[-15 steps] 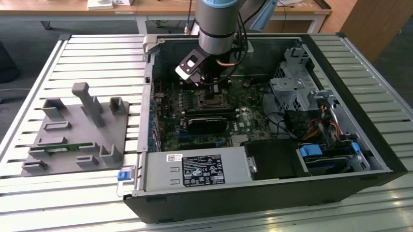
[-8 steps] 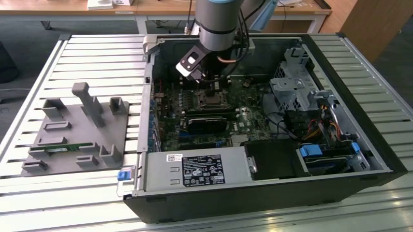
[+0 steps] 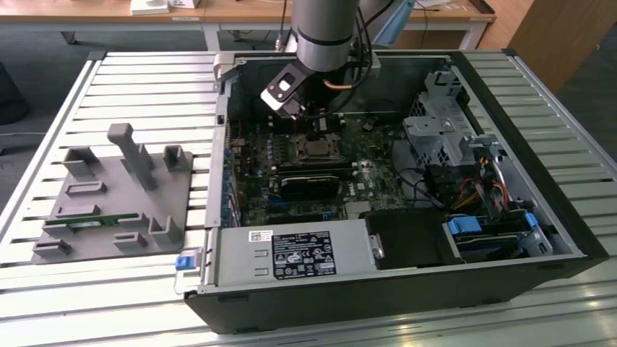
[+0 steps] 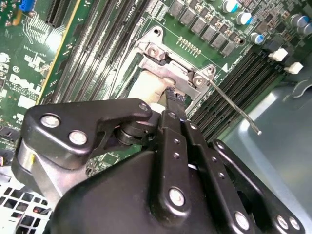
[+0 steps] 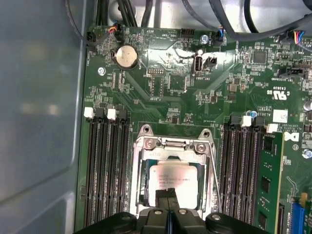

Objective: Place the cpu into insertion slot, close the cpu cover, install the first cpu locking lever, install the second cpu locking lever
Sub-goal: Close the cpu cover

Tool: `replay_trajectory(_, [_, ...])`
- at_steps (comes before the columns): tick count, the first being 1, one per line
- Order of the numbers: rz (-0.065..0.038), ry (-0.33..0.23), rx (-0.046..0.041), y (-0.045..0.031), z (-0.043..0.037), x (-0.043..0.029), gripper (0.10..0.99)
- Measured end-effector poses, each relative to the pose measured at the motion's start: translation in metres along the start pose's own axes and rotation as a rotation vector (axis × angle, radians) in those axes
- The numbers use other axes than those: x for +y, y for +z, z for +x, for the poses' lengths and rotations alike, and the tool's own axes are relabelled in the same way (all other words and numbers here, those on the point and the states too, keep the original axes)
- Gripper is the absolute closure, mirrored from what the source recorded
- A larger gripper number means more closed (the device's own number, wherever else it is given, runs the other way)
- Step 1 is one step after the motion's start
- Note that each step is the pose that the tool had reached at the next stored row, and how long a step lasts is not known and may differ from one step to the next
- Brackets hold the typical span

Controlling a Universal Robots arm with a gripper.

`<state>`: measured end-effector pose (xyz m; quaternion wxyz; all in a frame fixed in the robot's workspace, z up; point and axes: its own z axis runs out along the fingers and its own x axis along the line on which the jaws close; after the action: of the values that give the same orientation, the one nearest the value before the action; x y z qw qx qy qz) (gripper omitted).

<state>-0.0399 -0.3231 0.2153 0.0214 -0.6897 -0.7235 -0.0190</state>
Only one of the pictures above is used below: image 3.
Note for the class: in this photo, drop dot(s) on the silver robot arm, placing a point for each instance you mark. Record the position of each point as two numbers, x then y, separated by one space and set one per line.
323 21

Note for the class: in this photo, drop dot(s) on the CPU socket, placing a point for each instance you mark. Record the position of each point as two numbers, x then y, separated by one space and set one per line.
298 157

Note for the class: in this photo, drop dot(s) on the blue expansion slot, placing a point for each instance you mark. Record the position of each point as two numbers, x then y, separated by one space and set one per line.
275 199

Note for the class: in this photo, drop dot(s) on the silver coin cell battery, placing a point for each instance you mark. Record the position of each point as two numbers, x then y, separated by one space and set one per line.
368 126

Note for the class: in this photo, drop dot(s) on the green motherboard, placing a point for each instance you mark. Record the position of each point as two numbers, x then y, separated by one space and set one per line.
380 173

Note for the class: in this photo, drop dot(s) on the black graphics card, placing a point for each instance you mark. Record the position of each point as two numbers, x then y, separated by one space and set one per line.
308 188

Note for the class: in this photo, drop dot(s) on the silver metal drive cage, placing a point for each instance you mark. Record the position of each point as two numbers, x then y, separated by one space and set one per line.
436 124

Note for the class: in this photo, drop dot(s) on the silver chipset heatsink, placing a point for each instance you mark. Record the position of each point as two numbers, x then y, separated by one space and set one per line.
358 209

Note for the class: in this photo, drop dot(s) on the white papers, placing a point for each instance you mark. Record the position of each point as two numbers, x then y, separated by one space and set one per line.
443 4

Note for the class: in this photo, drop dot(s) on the white box dark print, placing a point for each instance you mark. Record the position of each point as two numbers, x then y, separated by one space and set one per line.
186 4

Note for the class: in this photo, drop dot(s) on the black plastic shroud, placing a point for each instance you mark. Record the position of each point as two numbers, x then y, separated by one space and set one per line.
410 238

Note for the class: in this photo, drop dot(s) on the plain white box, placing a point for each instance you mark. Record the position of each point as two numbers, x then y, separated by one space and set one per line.
150 9

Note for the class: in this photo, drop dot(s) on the hard disk in blue carrier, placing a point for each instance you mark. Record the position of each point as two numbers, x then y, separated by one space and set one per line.
463 227

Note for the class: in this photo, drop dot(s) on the silver power supply with label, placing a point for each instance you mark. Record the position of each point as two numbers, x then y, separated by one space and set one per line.
236 253

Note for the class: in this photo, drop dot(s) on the grey parts rack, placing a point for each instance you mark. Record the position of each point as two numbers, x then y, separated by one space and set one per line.
126 202

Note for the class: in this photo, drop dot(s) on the wooden cabinet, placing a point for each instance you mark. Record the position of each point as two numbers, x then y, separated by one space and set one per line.
555 36

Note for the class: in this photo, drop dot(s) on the blue case latch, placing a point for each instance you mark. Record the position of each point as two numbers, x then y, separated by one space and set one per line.
186 263

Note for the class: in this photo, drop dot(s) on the green RAM stick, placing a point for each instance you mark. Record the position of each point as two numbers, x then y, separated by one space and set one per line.
118 218

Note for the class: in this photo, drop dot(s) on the small blue bay latch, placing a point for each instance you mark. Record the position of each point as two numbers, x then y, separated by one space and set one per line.
531 221

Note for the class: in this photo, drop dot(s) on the black PC case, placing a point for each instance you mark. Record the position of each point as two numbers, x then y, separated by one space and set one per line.
338 311

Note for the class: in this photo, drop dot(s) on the silver disk bay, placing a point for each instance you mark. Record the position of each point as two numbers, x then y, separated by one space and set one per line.
540 246

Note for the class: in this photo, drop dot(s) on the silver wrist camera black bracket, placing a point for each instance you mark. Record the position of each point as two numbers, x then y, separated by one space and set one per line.
272 98

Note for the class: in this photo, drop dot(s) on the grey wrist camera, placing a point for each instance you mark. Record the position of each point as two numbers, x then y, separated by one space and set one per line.
375 65

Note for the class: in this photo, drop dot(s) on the wooden desk white frame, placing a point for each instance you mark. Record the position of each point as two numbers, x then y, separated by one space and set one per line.
73 16
242 14

